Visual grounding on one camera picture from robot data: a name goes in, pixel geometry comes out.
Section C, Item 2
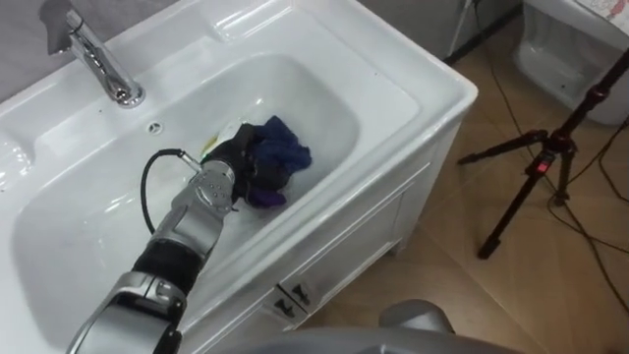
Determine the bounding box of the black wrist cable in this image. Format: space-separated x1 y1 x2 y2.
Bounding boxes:
140 147 202 235

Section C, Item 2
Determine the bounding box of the printed paper sheet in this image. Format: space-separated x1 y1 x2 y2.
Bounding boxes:
574 0 629 22

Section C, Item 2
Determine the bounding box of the dark blue cloth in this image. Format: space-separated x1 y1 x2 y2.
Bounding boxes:
245 115 314 208

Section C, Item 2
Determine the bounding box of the white washbasin vanity cabinet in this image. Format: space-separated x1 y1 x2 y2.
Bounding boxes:
0 0 479 354

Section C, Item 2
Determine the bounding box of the black tripod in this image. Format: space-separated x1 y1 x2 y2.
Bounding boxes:
457 48 629 261

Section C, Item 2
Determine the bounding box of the black floor cable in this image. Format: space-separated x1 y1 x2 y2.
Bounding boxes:
564 117 629 206
470 0 629 316

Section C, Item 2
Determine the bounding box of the robot body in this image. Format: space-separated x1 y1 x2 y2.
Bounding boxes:
210 299 525 354

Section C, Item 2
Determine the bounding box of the chrome faucet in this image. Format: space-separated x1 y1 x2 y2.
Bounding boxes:
38 0 146 109

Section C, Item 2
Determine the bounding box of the white toilet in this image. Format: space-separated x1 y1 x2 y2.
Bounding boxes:
513 0 629 127

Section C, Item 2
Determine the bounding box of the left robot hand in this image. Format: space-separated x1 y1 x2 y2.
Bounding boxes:
200 122 292 204

